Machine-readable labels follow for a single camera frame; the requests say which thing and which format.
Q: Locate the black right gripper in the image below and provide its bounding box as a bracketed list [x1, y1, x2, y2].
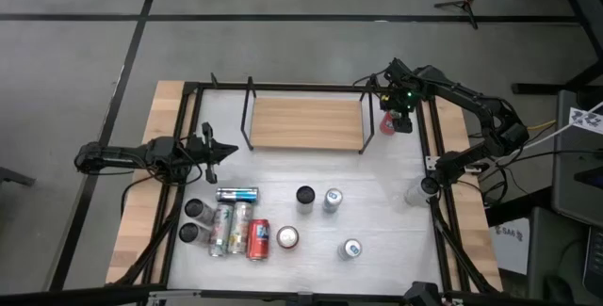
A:
[380, 87, 420, 134]

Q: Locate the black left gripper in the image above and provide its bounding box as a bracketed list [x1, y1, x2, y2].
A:
[187, 121, 239, 185]

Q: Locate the red Fanta can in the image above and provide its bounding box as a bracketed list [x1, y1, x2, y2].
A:
[275, 225, 301, 250]
[245, 218, 271, 263]
[379, 110, 398, 137]

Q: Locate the blue silver Red Bull can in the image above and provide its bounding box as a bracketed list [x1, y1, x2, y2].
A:
[336, 237, 364, 262]
[215, 186, 260, 203]
[322, 187, 344, 214]

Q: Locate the white Celsius can orange print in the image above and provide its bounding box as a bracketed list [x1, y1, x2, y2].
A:
[295, 185, 317, 216]
[226, 201, 254, 256]

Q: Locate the gray equipment case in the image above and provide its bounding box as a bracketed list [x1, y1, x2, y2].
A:
[551, 89, 603, 225]

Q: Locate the white printed tag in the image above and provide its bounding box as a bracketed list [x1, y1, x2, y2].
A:
[568, 106, 603, 136]

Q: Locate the gray chair leg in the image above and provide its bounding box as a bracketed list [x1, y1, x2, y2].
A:
[0, 167, 37, 187]

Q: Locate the wooden shelf black metal frame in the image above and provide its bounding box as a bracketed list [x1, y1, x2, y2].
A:
[239, 75, 377, 155]

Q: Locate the black metal table frame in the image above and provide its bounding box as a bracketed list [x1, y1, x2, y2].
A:
[106, 79, 503, 306]

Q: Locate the yellow extension cord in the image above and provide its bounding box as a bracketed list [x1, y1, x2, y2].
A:
[526, 120, 558, 132]

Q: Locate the white cable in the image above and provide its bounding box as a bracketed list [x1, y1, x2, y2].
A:
[517, 101, 603, 154]

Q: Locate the black desk frame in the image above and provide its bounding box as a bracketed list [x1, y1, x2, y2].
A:
[473, 0, 603, 96]

